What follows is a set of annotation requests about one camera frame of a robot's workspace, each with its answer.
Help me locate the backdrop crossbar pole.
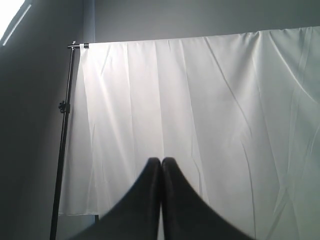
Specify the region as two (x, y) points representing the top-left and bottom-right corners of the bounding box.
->
(67, 25), (320, 50)

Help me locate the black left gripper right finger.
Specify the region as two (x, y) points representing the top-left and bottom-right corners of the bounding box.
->
(161, 157), (251, 240)

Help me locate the black light stand pole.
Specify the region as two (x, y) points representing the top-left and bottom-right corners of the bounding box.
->
(49, 41), (78, 240)

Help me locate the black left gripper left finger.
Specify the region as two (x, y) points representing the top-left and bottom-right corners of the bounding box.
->
(72, 157), (161, 240)

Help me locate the white backdrop curtain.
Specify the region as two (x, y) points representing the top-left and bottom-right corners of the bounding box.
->
(59, 29), (320, 240)

